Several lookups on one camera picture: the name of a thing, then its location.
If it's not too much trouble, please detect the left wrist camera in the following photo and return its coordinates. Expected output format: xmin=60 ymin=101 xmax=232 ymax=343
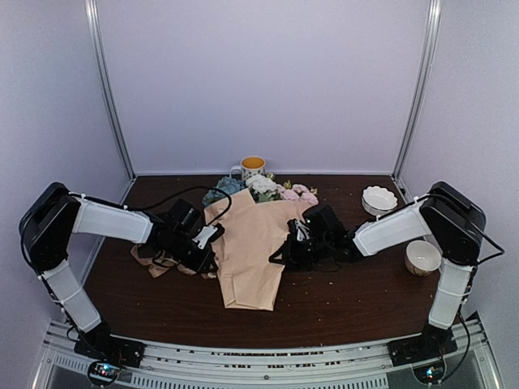
xmin=165 ymin=199 xmax=201 ymax=235

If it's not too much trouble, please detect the green and tan wrapping paper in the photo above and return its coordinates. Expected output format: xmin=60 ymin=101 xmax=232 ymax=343
xmin=204 ymin=190 xmax=310 ymax=311

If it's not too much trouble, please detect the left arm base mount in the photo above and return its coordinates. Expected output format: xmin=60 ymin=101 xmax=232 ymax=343
xmin=74 ymin=319 xmax=145 ymax=368

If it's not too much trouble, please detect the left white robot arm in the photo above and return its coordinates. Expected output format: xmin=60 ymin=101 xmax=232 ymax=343
xmin=19 ymin=182 xmax=225 ymax=360

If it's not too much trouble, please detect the left aluminium frame post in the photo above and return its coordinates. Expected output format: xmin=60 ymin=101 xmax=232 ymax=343
xmin=84 ymin=0 xmax=136 ymax=181

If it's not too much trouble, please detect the right aluminium frame post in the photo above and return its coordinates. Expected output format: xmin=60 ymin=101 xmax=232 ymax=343
xmin=392 ymin=0 xmax=442 ymax=182

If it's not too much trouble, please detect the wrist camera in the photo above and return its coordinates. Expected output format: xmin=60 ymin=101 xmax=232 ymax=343
xmin=165 ymin=199 xmax=201 ymax=235
xmin=302 ymin=204 xmax=346 ymax=243

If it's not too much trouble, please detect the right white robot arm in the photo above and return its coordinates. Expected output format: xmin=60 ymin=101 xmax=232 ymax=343
xmin=269 ymin=182 xmax=486 ymax=358

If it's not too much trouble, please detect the white round bowl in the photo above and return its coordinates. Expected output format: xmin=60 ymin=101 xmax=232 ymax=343
xmin=405 ymin=240 xmax=441 ymax=276

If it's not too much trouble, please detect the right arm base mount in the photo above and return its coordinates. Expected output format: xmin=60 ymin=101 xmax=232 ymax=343
xmin=387 ymin=323 xmax=457 ymax=366

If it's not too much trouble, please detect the left circuit board with leds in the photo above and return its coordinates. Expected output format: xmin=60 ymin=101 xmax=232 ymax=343
xmin=87 ymin=361 xmax=121 ymax=387

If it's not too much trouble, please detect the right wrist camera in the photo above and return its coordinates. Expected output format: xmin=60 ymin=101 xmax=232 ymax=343
xmin=302 ymin=204 xmax=346 ymax=243

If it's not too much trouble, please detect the beige ribbon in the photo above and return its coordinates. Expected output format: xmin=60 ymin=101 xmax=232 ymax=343
xmin=131 ymin=244 xmax=196 ymax=278

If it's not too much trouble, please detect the circuit board with leds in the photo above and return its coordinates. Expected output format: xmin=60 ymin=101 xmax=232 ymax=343
xmin=413 ymin=364 xmax=446 ymax=385
xmin=87 ymin=361 xmax=121 ymax=387

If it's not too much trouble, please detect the white mug with orange inside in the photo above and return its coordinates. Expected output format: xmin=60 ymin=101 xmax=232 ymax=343
xmin=229 ymin=156 xmax=266 ymax=181

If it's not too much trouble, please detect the blue hydrangea fake flower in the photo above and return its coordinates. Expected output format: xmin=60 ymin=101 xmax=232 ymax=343
xmin=202 ymin=176 xmax=246 ymax=207

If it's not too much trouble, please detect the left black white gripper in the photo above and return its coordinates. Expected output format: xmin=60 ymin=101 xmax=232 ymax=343
xmin=165 ymin=231 xmax=217 ymax=274

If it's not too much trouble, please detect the white scalloped dish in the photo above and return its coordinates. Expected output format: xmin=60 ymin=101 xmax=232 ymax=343
xmin=362 ymin=186 xmax=398 ymax=216

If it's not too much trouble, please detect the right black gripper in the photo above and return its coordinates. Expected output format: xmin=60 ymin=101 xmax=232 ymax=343
xmin=270 ymin=233 xmax=332 ymax=271

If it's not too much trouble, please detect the right circuit board with leds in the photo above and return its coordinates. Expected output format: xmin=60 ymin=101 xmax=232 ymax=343
xmin=413 ymin=364 xmax=446 ymax=385

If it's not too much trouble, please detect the white fake flower bunch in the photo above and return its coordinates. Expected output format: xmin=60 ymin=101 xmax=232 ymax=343
xmin=245 ymin=174 xmax=281 ymax=203

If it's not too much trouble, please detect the aluminium frame post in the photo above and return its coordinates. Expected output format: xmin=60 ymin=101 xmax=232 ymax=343
xmin=84 ymin=0 xmax=136 ymax=181
xmin=392 ymin=0 xmax=442 ymax=182

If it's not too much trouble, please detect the front aluminium rail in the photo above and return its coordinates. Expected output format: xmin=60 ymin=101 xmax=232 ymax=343
xmin=38 ymin=319 xmax=500 ymax=389

